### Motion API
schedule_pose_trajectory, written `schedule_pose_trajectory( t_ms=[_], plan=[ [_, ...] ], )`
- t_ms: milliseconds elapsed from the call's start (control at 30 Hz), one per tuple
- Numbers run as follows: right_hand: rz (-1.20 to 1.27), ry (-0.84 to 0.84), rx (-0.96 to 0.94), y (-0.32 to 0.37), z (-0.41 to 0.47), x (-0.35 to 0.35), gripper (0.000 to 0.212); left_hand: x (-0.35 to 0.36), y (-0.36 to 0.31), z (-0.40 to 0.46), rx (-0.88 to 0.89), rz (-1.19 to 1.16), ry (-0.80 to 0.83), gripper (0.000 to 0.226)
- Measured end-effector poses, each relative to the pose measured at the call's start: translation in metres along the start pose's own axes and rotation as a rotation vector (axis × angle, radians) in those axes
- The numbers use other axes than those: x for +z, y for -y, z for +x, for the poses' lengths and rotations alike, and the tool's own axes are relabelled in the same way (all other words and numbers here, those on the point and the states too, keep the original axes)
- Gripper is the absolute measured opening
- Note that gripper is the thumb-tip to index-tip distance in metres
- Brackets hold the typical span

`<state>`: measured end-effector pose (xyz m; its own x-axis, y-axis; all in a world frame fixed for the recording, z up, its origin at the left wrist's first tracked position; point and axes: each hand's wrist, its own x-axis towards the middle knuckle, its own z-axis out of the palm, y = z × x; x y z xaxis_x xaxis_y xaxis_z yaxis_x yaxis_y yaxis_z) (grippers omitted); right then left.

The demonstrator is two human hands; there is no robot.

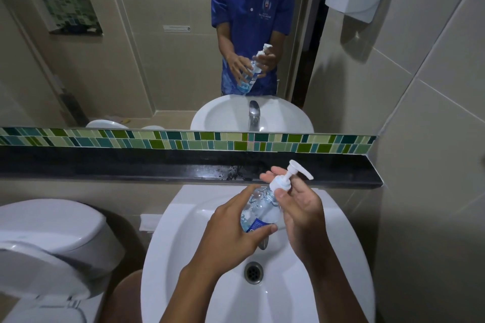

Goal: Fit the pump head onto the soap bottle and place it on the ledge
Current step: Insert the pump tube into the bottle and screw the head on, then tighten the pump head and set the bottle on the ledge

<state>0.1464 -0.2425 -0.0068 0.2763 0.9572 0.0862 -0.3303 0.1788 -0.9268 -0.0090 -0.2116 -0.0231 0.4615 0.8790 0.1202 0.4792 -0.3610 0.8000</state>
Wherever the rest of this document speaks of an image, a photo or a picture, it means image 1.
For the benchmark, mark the person's right thumb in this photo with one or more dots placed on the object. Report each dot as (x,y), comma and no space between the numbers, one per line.
(285,203)

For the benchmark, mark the chrome faucet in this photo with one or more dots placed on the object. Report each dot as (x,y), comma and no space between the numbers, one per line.
(263,243)

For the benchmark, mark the person's left forearm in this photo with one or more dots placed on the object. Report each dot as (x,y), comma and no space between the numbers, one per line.
(189,296)

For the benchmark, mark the white paper holder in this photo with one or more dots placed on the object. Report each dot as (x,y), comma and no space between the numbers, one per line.
(149,222)

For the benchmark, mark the clear pump soap bottle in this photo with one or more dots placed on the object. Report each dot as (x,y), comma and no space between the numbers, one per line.
(261,206)

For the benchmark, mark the black stone ledge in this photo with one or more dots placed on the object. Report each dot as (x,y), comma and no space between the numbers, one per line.
(113,165)

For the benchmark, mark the wall mirror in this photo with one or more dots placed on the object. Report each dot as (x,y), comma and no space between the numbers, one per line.
(151,50)

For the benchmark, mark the person's right hand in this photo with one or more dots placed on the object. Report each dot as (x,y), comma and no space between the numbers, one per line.
(303,216)

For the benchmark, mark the white toilet seat lid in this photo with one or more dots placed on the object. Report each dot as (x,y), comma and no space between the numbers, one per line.
(34,277)

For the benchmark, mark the white ceramic sink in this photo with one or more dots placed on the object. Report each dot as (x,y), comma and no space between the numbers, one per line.
(182,258)

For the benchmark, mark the person's left thumb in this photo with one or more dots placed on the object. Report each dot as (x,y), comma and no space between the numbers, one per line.
(259,235)

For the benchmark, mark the metal sink drain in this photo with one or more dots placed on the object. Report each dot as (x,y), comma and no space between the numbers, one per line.
(253,272)

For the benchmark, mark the person's left hand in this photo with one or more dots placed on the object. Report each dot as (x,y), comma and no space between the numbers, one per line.
(223,232)

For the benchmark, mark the brown waste bin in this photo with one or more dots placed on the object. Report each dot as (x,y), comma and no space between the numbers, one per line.
(127,300)

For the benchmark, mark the person's right forearm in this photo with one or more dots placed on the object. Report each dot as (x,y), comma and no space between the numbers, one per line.
(333,288)

